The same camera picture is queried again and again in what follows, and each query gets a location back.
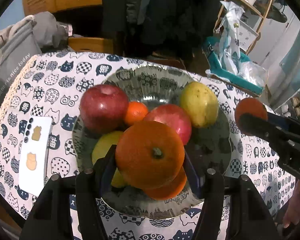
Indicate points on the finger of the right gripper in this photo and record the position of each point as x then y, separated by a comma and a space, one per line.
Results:
267, 130
277, 118

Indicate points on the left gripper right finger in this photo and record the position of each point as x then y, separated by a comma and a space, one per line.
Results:
207, 184

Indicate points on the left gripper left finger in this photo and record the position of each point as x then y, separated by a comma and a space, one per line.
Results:
90, 185

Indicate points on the small tangerine bottom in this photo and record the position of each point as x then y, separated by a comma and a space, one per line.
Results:
251, 106

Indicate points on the small tangerine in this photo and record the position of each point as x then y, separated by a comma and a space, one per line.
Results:
136, 111
251, 106

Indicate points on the large orange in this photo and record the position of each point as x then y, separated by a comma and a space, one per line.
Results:
149, 155

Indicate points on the red apple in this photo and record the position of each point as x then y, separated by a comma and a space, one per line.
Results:
174, 117
103, 108

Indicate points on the person right hand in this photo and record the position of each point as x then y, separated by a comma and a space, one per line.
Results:
292, 215

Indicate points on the shoe rack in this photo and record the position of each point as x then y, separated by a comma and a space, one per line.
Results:
291, 107

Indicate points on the green glass plate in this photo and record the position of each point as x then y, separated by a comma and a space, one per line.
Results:
155, 86

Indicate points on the clear plastic bag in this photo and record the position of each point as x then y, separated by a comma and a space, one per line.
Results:
253, 73

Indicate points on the cat pattern tablecloth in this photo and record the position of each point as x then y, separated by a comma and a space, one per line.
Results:
52, 85

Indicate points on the white patterned drawer box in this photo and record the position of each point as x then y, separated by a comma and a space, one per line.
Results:
247, 36

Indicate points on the grey backpack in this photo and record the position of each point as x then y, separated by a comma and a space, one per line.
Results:
276, 13

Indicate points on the wooden shelf rack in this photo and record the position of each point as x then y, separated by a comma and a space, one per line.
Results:
254, 16

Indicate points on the black hanging coat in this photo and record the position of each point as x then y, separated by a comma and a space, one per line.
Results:
168, 27

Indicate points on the wooden drawer unit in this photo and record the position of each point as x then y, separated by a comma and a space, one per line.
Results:
93, 44

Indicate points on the grey fabric bag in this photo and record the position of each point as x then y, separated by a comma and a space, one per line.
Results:
14, 55

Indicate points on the grey clothes pile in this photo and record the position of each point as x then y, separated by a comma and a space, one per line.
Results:
49, 33

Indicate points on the beige towel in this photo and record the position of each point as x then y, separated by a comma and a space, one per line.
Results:
7, 33

